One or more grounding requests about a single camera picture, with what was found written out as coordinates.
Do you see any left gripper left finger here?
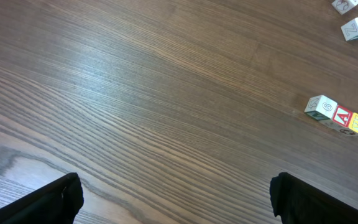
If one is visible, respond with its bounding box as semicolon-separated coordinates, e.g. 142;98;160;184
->
0;172;84;224

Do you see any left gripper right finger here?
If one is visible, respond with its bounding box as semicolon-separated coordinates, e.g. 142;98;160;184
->
269;172;358;224

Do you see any red picture block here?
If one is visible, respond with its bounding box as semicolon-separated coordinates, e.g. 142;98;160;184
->
319;105;356;136

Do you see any yellow block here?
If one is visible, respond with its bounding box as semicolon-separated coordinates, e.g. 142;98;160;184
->
339;113;358;136

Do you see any green number block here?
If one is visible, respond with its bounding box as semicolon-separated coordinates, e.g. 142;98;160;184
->
304;95;338;121

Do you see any green sided block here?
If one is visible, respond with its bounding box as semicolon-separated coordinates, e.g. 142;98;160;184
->
341;17;358;41

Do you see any plain block far left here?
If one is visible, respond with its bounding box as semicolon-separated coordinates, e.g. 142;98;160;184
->
332;0;358;15

